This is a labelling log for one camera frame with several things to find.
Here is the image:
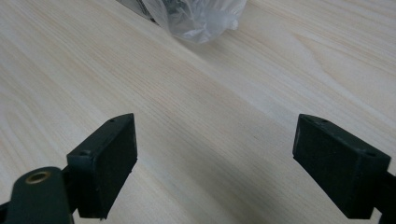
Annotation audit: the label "clear plastic bag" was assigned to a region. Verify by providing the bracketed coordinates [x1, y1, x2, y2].
[116, 0, 248, 45]

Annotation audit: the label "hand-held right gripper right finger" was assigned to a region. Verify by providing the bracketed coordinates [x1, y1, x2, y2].
[291, 113, 392, 220]

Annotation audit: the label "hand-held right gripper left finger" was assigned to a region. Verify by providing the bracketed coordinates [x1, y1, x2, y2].
[65, 113, 138, 219]

